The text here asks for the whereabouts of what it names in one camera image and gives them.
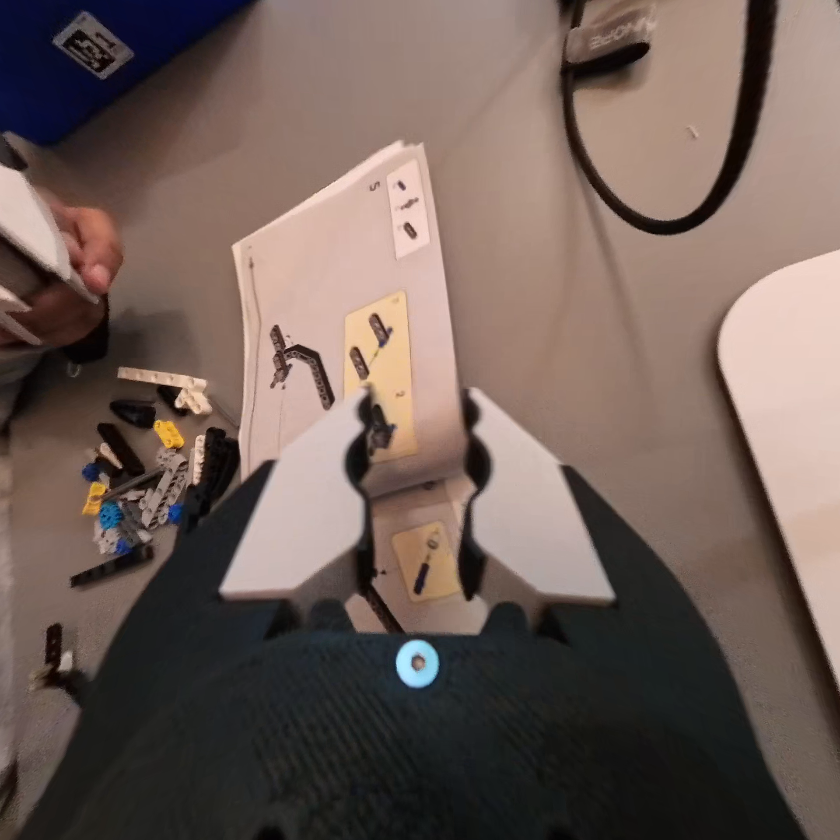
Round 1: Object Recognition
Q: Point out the white tablet stand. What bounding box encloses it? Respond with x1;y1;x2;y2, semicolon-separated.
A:
717;248;840;694

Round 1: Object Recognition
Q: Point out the black cable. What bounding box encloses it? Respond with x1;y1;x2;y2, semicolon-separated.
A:
561;0;780;236

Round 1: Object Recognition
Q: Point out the lego instruction booklet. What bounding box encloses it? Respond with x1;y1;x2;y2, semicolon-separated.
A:
231;140;488;635

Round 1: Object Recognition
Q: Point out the black lego beam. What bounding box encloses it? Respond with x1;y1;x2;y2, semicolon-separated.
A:
29;622;86;698

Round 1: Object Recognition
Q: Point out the pile of lego pieces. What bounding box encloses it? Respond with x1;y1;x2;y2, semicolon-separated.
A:
69;366;240;589

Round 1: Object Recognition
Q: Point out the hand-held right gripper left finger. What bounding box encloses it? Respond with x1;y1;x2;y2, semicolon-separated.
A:
218;387;378;605

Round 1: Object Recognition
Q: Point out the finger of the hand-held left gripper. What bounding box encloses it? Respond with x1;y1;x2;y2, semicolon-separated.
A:
0;167;101;305
0;289;46;347

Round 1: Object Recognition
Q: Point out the blue plastic bin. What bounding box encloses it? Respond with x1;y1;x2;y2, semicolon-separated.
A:
0;0;258;147

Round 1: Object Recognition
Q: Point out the person's left forearm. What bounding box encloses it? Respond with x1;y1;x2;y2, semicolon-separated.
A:
0;341;47;431

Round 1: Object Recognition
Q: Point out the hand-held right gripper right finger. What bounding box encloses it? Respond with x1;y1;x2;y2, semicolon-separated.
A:
457;387;618;605

